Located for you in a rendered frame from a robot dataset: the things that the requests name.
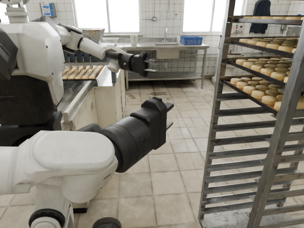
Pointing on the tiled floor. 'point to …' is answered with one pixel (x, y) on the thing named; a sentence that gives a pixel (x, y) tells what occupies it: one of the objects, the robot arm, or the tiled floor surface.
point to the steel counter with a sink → (163, 47)
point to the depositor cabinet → (108, 98)
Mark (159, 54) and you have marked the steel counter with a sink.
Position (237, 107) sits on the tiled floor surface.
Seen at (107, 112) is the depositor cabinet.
